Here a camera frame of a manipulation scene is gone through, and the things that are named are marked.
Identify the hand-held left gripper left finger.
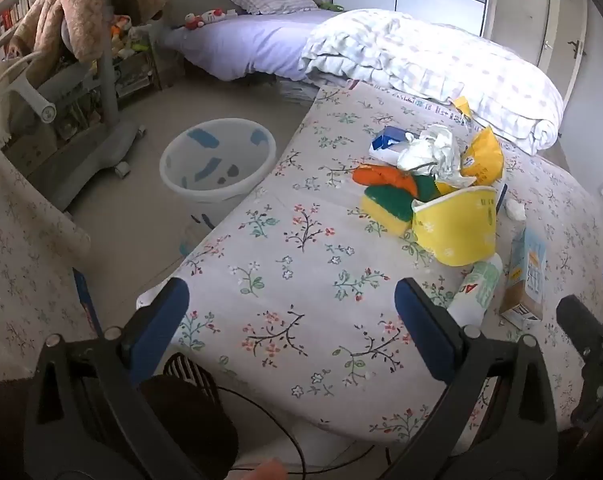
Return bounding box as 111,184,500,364
24,277,189,480

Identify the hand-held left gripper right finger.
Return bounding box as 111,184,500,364
381,277,559,480

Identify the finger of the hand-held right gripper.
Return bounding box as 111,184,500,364
555,295,603,428

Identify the translucent white bin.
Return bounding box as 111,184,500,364
160,118,277,257

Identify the person's left hand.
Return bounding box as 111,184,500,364
230,460,288,480

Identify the white bottle with green print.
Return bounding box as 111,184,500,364
446,255,505,328

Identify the pale blue milk carton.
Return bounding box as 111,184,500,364
499,227,547,323

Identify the blue board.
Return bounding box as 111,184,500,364
72,267,103,337

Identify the black round fan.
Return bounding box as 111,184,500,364
141,352,239,480

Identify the yellow paper bag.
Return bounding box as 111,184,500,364
411,186,499,267

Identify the yellow and green sponge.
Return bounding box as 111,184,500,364
360,184,415,237

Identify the green scouring pad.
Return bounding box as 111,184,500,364
411,174,457,201

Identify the small floral mat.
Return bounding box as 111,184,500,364
0,125,97,381

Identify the yellow plastic bag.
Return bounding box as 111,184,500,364
459,127,505,188

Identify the crumpled white plastic bag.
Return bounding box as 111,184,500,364
396,124,475,183

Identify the open blue and white box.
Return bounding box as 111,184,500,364
370,126,425,165

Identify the small yellow scrap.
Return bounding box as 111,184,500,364
451,96,475,121

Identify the grey wheeled chair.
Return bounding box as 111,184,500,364
0,5,147,211

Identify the dark low shelf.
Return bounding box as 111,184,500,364
112,47,163,102

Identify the white door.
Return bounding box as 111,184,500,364
531,0,589,96

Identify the folded grey bedding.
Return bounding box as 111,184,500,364
276,72,355,106

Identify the white checked quilt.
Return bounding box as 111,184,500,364
300,8,565,156

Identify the pile of small plush toys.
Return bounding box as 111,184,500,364
110,15,149,58

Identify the lilac pillow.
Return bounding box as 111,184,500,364
164,7,345,82

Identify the brown fleece blanket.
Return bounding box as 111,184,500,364
8,0,174,63

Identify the black cable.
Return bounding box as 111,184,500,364
216,385,392,477

